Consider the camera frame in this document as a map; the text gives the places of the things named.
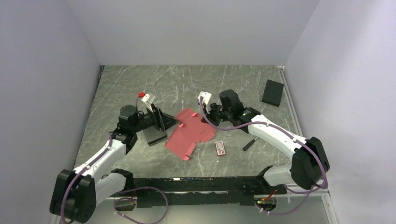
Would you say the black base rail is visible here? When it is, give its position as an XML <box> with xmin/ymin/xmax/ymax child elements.
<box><xmin>114</xmin><ymin>176</ymin><xmax>286</xmax><ymax>208</ymax></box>

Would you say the black box near right wall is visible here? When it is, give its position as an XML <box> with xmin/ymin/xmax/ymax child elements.
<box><xmin>261</xmin><ymin>79</ymin><xmax>284</xmax><ymax>107</ymax></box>

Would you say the hammer with black handle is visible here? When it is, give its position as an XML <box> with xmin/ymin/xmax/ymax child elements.
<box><xmin>242</xmin><ymin>138</ymin><xmax>257</xmax><ymax>151</ymax></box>

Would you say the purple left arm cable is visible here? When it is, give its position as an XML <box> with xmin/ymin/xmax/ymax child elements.
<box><xmin>60</xmin><ymin>96</ymin><xmax>169</xmax><ymax>224</ymax></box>

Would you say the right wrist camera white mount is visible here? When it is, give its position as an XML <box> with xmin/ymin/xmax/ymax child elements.
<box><xmin>198</xmin><ymin>91</ymin><xmax>213</xmax><ymax>106</ymax></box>

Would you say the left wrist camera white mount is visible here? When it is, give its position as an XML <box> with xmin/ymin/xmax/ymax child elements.
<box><xmin>138</xmin><ymin>92</ymin><xmax>156</xmax><ymax>112</ymax></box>

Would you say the red cardboard paper box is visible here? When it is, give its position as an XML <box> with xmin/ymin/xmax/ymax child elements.
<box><xmin>165</xmin><ymin>108</ymin><xmax>215</xmax><ymax>161</ymax></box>

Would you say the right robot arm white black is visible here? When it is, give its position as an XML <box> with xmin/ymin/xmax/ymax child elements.
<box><xmin>198</xmin><ymin>90</ymin><xmax>330</xmax><ymax>194</ymax></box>

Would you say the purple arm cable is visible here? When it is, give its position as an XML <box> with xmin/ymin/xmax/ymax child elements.
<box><xmin>198</xmin><ymin>96</ymin><xmax>329</xmax><ymax>217</ymax></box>
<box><xmin>60</xmin><ymin>96</ymin><xmax>169</xmax><ymax>224</ymax></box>

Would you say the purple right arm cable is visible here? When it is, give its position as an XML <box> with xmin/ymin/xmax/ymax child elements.
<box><xmin>198</xmin><ymin>96</ymin><xmax>329</xmax><ymax>217</ymax></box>

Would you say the small red white box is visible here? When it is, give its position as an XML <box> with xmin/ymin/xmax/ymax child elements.
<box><xmin>215</xmin><ymin>141</ymin><xmax>226</xmax><ymax>156</ymax></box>

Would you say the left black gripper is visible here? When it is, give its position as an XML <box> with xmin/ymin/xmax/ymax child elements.
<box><xmin>132</xmin><ymin>103</ymin><xmax>179</xmax><ymax>133</ymax></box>

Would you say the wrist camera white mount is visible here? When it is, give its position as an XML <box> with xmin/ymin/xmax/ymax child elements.
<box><xmin>198</xmin><ymin>91</ymin><xmax>213</xmax><ymax>106</ymax></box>
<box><xmin>138</xmin><ymin>92</ymin><xmax>156</xmax><ymax>112</ymax></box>

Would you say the black box near left arm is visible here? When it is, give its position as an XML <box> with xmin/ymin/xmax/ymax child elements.
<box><xmin>143</xmin><ymin>127</ymin><xmax>167</xmax><ymax>147</ymax></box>

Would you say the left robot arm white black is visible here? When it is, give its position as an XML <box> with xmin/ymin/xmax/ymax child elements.
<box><xmin>49</xmin><ymin>104</ymin><xmax>179</xmax><ymax>224</ymax></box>

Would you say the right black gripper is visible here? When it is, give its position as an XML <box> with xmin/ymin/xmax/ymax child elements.
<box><xmin>201</xmin><ymin>101</ymin><xmax>233</xmax><ymax>128</ymax></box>

